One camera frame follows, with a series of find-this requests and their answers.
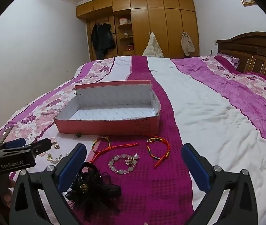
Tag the red cardboard box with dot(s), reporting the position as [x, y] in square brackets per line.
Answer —
[109, 126]

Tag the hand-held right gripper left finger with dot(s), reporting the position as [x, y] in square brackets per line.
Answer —
[73, 166]

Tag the purple pillow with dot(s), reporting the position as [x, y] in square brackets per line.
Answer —
[227, 61]

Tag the wooden headboard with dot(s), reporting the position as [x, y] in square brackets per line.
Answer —
[257, 51]

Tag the gold pearl earring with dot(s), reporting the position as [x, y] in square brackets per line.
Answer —
[56, 144]
[53, 158]

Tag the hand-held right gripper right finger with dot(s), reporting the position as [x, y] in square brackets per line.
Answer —
[196, 168]

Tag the white puffer jacket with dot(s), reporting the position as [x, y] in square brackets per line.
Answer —
[153, 48]

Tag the purple floral bedspread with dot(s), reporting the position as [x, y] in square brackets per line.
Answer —
[205, 112]

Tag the white round container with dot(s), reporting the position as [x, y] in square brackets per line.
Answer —
[123, 21]

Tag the small red shelf box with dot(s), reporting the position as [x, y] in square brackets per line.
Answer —
[130, 47]

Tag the small green bead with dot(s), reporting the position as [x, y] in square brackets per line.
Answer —
[77, 135]

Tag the beige hanging jacket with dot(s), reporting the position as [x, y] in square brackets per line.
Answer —
[187, 43]

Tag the wooden wardrobe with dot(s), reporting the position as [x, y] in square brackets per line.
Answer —
[156, 23]

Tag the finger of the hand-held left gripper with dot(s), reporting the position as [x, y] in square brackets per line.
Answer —
[18, 143]
[42, 145]

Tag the dark hanging clothes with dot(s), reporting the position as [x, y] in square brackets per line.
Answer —
[102, 39]

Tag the black feather hair accessory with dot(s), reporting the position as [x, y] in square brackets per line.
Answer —
[88, 189]

